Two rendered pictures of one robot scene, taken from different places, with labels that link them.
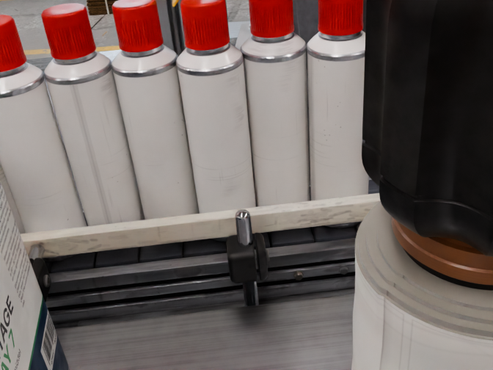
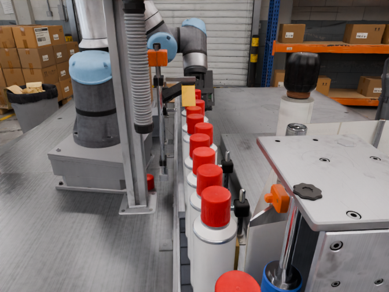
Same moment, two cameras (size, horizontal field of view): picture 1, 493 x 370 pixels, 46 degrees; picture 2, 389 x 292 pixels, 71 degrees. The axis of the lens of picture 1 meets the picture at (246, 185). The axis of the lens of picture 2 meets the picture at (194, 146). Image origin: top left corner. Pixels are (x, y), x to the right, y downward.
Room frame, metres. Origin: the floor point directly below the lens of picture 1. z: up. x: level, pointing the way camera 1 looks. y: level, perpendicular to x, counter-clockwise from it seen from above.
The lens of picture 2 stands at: (0.46, 0.62, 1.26)
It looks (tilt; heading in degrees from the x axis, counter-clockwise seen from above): 25 degrees down; 268
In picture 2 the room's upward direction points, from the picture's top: straight up
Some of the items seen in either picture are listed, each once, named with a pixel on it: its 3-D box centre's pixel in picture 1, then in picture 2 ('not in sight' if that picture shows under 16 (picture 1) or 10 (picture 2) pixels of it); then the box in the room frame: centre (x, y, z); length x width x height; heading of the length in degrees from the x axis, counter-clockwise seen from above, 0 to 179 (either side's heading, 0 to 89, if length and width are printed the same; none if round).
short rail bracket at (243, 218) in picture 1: (249, 271); (226, 171); (0.35, 0.00, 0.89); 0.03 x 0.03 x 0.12; 2
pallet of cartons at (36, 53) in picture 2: not in sight; (37, 66); (2.69, -3.67, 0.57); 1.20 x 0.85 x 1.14; 83
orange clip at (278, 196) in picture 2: not in sight; (275, 198); (0.36, 0.39, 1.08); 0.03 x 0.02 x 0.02; 92
